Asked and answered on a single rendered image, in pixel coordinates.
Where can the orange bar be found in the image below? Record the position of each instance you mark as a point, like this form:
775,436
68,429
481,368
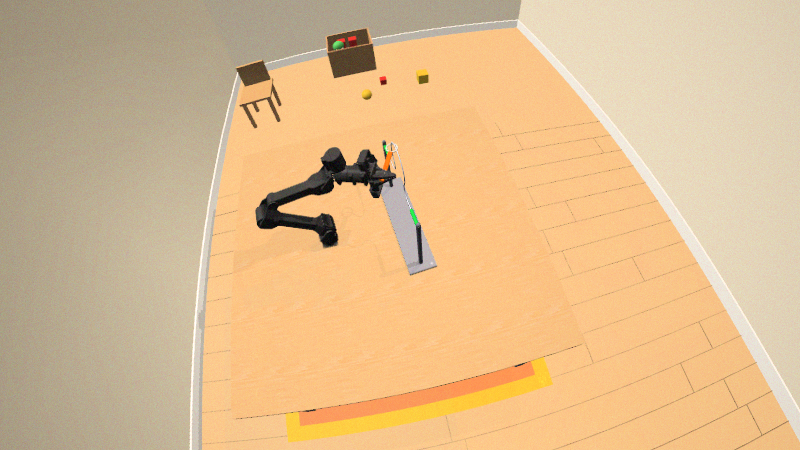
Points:
388,158

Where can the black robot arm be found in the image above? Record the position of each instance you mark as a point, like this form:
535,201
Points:
318,184

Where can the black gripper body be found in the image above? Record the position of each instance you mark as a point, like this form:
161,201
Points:
361,173

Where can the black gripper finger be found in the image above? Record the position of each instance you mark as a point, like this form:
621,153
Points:
378,173
378,183

